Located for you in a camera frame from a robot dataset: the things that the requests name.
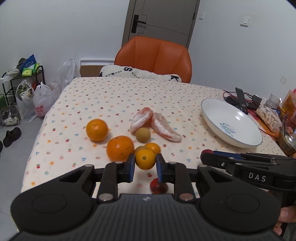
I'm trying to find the clear glass cup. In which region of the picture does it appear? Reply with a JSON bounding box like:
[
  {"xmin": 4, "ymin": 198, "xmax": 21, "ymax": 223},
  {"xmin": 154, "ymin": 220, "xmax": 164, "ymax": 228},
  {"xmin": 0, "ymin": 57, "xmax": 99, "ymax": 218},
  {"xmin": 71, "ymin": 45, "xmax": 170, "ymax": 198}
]
[{"xmin": 264, "ymin": 94, "xmax": 281, "ymax": 109}]

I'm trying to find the orange leather chair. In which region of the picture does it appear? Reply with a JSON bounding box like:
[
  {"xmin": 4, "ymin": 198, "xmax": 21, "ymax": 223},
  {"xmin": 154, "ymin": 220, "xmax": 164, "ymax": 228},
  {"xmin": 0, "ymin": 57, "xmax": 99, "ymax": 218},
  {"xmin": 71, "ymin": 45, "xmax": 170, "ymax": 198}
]
[{"xmin": 114, "ymin": 36, "xmax": 192, "ymax": 83}]

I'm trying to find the peeled pomelo segment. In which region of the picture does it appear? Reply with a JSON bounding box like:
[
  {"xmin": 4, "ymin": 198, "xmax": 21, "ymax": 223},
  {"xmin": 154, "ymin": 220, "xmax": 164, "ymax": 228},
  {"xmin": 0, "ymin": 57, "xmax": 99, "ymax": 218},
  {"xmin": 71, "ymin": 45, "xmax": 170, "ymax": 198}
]
[
  {"xmin": 130, "ymin": 107, "xmax": 154, "ymax": 133},
  {"xmin": 151, "ymin": 113, "xmax": 182, "ymax": 143}
]

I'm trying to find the brown longan fruit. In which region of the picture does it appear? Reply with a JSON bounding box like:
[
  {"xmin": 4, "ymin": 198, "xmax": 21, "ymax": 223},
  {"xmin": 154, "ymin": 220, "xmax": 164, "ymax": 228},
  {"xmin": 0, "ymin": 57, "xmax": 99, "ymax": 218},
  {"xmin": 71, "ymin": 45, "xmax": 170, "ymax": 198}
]
[{"xmin": 135, "ymin": 128, "xmax": 151, "ymax": 143}]

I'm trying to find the grey door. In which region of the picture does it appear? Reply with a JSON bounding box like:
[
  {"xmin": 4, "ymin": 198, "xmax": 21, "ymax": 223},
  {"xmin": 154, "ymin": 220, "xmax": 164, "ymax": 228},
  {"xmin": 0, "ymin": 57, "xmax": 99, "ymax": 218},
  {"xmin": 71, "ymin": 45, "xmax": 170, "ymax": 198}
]
[{"xmin": 122, "ymin": 0, "xmax": 200, "ymax": 48}]

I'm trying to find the white plastic bag red print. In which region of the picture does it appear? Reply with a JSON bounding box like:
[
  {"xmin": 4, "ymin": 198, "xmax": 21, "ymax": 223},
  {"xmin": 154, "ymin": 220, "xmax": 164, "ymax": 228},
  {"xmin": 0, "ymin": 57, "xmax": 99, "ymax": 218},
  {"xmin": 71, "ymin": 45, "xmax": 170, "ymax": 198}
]
[{"xmin": 33, "ymin": 82, "xmax": 55, "ymax": 118}]

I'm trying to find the right hand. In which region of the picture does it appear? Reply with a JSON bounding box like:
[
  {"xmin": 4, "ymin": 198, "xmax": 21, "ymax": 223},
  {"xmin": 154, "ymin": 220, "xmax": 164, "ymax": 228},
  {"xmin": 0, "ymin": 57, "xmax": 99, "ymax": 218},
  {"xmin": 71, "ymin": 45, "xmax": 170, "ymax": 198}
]
[{"xmin": 273, "ymin": 206, "xmax": 296, "ymax": 236}]

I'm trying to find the orange basket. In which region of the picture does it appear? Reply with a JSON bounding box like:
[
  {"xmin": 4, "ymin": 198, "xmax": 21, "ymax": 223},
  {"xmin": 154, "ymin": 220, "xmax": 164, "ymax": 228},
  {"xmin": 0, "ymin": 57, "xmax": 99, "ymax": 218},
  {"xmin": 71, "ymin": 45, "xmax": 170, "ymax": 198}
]
[{"xmin": 276, "ymin": 105, "xmax": 296, "ymax": 130}]

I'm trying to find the small red apple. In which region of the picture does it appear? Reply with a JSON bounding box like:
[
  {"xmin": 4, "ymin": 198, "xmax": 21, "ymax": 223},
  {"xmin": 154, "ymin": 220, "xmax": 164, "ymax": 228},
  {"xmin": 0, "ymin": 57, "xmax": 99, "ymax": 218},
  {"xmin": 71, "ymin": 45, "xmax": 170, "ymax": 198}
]
[{"xmin": 150, "ymin": 178, "xmax": 168, "ymax": 195}]

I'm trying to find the black shoe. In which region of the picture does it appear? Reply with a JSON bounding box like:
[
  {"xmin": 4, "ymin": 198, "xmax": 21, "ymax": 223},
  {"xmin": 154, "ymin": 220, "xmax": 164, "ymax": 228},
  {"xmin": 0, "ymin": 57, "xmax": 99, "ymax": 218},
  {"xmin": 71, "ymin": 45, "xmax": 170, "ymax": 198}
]
[{"xmin": 3, "ymin": 127, "xmax": 22, "ymax": 148}]

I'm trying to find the black phone stand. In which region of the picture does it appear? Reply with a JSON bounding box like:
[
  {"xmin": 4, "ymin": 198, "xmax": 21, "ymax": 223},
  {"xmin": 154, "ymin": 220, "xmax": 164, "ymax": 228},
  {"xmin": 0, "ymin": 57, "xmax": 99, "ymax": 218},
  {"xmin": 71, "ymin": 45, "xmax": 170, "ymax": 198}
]
[{"xmin": 235, "ymin": 87, "xmax": 248, "ymax": 114}]

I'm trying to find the black power adapter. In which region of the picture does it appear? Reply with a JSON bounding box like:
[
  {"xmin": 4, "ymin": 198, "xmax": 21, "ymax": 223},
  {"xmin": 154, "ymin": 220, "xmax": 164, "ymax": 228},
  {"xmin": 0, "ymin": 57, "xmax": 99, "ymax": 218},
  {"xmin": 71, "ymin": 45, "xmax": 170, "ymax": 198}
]
[{"xmin": 248, "ymin": 95, "xmax": 262, "ymax": 110}]

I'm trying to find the blue snack bag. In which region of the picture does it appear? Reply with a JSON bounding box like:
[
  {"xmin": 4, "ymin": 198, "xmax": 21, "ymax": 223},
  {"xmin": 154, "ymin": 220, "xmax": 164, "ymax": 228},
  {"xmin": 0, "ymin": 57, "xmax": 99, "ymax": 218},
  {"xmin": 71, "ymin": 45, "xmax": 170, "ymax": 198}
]
[{"xmin": 16, "ymin": 54, "xmax": 37, "ymax": 72}]

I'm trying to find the black metal shelf rack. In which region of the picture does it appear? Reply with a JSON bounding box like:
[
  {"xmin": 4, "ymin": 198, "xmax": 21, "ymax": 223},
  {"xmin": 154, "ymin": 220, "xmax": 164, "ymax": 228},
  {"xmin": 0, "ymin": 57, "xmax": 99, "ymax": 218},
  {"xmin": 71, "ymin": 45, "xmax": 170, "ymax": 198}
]
[{"xmin": 1, "ymin": 65, "xmax": 45, "ymax": 105}]

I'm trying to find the white ceramic plate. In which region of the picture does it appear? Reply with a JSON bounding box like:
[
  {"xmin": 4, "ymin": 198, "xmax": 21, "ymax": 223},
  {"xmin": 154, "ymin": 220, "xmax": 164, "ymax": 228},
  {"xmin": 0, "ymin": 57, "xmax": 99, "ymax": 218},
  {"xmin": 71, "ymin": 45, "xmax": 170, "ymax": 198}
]
[{"xmin": 201, "ymin": 98, "xmax": 263, "ymax": 148}]

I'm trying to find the floral tablecloth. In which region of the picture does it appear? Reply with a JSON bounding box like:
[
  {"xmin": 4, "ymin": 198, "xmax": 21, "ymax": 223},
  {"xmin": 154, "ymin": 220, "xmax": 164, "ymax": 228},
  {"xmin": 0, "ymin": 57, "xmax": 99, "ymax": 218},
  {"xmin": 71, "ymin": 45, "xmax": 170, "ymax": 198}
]
[{"xmin": 21, "ymin": 76, "xmax": 286, "ymax": 200}]

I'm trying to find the black door handle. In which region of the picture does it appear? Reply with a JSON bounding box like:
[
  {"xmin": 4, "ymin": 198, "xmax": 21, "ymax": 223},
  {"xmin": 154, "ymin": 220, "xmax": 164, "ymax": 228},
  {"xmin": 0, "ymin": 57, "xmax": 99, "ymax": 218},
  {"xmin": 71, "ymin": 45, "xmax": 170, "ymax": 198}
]
[{"xmin": 131, "ymin": 15, "xmax": 147, "ymax": 33}]

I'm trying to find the clear bag on floor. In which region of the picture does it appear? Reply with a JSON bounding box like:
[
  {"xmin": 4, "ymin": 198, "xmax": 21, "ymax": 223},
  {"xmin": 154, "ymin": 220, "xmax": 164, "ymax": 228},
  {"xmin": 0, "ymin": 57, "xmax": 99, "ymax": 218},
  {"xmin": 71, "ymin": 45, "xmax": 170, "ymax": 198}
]
[{"xmin": 1, "ymin": 105, "xmax": 21, "ymax": 126}]

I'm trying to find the translucent plastic bag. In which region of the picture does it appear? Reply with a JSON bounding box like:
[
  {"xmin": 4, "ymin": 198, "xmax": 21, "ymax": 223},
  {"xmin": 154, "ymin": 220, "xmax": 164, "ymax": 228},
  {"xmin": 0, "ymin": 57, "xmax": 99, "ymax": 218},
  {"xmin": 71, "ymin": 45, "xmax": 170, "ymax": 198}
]
[{"xmin": 57, "ymin": 59, "xmax": 81, "ymax": 90}]

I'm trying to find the small yellow kumquat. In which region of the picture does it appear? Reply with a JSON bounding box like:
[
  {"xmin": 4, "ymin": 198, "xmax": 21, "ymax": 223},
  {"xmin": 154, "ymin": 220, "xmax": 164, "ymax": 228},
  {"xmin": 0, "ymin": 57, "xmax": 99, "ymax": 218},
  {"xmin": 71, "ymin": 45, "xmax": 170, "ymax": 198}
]
[{"xmin": 135, "ymin": 149, "xmax": 156, "ymax": 170}]

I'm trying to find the steel bowl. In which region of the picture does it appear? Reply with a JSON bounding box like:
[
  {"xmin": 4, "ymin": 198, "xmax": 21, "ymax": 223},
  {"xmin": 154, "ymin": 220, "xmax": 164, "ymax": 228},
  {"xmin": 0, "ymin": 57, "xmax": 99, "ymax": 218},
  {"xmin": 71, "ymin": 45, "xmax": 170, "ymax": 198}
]
[{"xmin": 277, "ymin": 128, "xmax": 295, "ymax": 156}]

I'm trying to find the small orange kumquat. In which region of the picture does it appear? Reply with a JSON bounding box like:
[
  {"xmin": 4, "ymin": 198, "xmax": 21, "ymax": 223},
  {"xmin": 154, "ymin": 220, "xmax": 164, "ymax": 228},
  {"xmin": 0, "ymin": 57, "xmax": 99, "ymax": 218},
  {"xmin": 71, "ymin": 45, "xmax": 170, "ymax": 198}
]
[{"xmin": 144, "ymin": 142, "xmax": 161, "ymax": 155}]

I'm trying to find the large orange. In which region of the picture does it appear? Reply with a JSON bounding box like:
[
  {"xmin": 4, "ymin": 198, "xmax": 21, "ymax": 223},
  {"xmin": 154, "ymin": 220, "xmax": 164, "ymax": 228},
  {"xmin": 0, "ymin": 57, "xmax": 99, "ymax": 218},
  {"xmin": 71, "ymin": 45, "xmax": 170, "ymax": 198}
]
[
  {"xmin": 106, "ymin": 136, "xmax": 134, "ymax": 162},
  {"xmin": 86, "ymin": 119, "xmax": 109, "ymax": 142}
]

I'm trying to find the white fluffy cushion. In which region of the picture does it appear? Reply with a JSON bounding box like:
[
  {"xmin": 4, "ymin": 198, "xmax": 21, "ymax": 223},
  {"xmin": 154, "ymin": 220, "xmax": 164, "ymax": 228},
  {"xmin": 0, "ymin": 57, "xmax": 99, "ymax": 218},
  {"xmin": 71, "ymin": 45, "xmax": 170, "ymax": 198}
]
[{"xmin": 99, "ymin": 65, "xmax": 182, "ymax": 82}]

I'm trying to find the red cable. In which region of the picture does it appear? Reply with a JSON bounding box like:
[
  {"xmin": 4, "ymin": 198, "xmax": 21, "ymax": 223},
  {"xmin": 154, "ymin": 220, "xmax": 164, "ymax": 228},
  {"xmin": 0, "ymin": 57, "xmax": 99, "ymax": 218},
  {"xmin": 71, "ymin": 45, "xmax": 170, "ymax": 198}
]
[{"xmin": 222, "ymin": 90, "xmax": 254, "ymax": 103}]

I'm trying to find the cardboard box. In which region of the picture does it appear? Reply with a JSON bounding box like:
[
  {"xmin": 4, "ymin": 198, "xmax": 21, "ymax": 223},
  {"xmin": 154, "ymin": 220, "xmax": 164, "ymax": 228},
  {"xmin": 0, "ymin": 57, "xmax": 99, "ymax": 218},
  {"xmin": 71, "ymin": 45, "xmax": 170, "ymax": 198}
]
[{"xmin": 80, "ymin": 65, "xmax": 104, "ymax": 77}]

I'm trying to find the white wall switch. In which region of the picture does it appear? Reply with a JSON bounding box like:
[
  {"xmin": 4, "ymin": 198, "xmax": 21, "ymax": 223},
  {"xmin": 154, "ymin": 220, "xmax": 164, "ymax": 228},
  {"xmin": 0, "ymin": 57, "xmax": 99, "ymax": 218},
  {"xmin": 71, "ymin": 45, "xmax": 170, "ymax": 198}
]
[{"xmin": 240, "ymin": 16, "xmax": 250, "ymax": 28}]

